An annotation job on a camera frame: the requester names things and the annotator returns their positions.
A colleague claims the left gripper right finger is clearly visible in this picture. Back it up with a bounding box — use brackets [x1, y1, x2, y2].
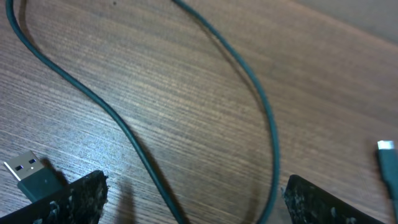
[283, 174, 382, 224]

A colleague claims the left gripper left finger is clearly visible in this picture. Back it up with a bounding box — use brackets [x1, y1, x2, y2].
[1, 169, 108, 224]

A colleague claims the black USB-A cable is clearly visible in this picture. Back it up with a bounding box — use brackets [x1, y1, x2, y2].
[2, 0, 398, 224]

